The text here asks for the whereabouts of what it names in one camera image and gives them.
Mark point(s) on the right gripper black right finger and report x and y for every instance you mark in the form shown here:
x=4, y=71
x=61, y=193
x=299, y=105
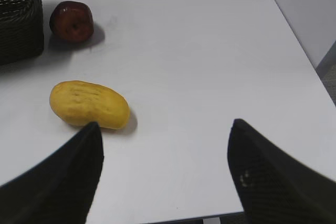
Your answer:
x=272, y=186

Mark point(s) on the red apple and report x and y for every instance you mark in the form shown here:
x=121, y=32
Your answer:
x=72, y=22

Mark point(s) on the yellow mango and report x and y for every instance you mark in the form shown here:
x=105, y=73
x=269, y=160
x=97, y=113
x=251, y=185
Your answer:
x=78, y=103

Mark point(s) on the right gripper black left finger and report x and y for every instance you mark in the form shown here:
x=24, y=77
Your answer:
x=61, y=188

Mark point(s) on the black wicker basket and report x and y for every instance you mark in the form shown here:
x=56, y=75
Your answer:
x=22, y=32

